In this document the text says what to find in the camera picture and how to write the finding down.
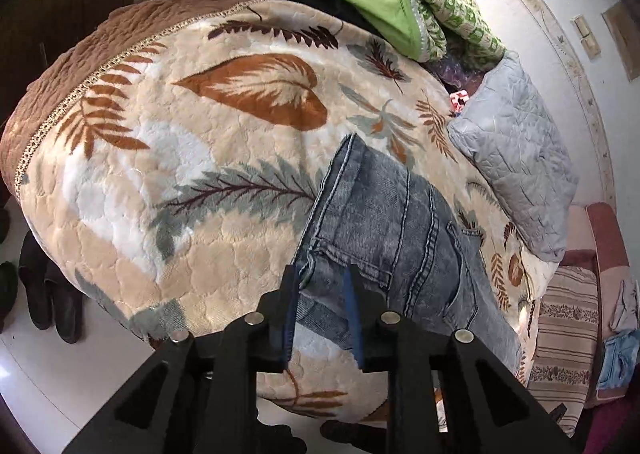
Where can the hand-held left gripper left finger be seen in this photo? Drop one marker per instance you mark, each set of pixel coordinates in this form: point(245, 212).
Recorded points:
point(290, 316)

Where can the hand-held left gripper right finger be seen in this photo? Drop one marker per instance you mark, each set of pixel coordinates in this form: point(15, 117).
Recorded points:
point(353, 316)

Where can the blue denim pants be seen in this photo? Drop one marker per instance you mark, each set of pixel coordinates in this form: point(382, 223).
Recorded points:
point(400, 234)

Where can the leaf printed blanket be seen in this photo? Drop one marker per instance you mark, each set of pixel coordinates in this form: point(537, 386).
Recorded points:
point(200, 158)

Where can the striped sofa cover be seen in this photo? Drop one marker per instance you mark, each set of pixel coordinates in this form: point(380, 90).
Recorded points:
point(565, 334)

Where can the black boot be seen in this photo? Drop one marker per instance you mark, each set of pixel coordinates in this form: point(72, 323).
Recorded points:
point(65, 309)

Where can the grey quilted pillow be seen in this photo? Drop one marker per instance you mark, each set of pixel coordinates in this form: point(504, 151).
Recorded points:
point(515, 143)

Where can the small pink item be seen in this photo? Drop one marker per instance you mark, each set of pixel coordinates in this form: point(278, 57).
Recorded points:
point(459, 100)

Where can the dark slippers on floor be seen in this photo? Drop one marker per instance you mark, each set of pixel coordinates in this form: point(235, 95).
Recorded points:
point(35, 284)

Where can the purple cloth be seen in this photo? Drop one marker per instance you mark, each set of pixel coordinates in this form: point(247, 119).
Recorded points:
point(460, 73)

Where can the pink sofa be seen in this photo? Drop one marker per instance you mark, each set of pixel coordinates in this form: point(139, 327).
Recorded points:
point(610, 244)

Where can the light blue denim garment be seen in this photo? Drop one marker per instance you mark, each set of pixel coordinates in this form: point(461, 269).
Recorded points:
point(620, 359)

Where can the grey garment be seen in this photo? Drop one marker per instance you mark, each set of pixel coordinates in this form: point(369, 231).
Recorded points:
point(627, 306)

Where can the wooden wardrobe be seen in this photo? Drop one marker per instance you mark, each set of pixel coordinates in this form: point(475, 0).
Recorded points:
point(50, 8)

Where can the beige wall switch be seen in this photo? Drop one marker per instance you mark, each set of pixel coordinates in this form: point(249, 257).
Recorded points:
point(591, 47)
point(581, 26)

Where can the wall picture frame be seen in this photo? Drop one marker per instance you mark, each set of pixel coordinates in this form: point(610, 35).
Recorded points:
point(625, 38)

